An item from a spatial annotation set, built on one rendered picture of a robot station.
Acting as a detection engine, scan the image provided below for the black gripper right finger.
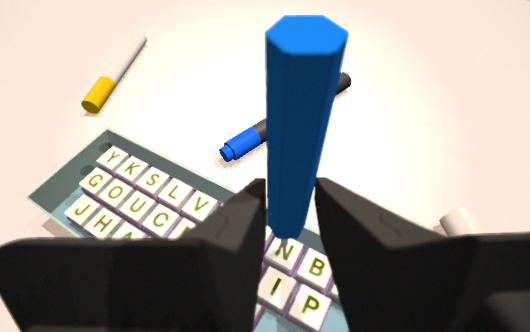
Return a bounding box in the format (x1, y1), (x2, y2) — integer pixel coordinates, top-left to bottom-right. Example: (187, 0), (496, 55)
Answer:
(314, 177), (530, 332)

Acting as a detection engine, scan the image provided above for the beige cylinder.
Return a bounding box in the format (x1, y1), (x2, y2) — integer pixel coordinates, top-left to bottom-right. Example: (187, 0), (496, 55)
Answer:
(439, 207), (487, 238)

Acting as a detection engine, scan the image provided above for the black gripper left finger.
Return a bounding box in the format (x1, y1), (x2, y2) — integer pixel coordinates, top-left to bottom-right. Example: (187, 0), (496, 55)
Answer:
(0, 178), (267, 332)

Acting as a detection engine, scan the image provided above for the white cylinder with yellow end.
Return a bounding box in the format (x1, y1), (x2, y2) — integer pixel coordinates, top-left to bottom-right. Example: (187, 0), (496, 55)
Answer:
(81, 32), (148, 114)

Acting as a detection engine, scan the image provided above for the grey keyboard with keys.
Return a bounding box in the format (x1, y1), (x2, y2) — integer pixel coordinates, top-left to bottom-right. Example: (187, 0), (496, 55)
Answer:
(24, 127), (350, 332)

